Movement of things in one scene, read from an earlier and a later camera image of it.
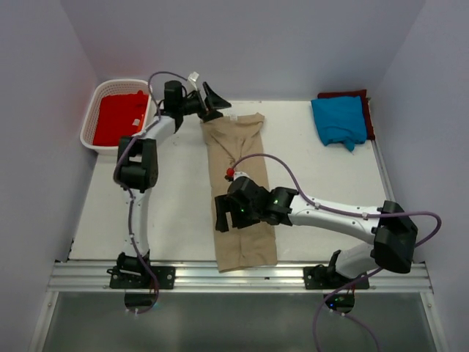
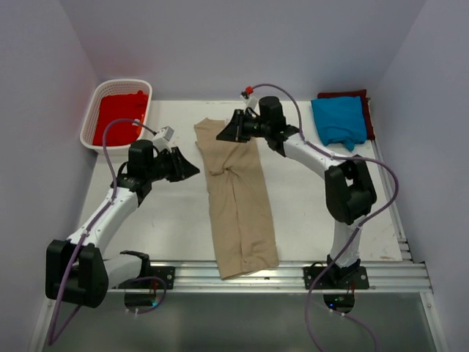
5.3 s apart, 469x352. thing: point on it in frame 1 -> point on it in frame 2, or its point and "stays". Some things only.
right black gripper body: [242, 216] -> [253, 127]
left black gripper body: [194, 104] -> [162, 166]
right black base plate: [321, 277] stays
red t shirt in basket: [120, 114] stays
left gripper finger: [213, 100] -> [180, 167]
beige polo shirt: [234, 147] stays
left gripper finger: [209, 114] -> [179, 177]
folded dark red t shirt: [363, 94] stays
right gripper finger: [223, 205] -> [234, 131]
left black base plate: [165, 276] stays
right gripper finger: [222, 224] -> [231, 132]
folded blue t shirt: [341, 119] stays
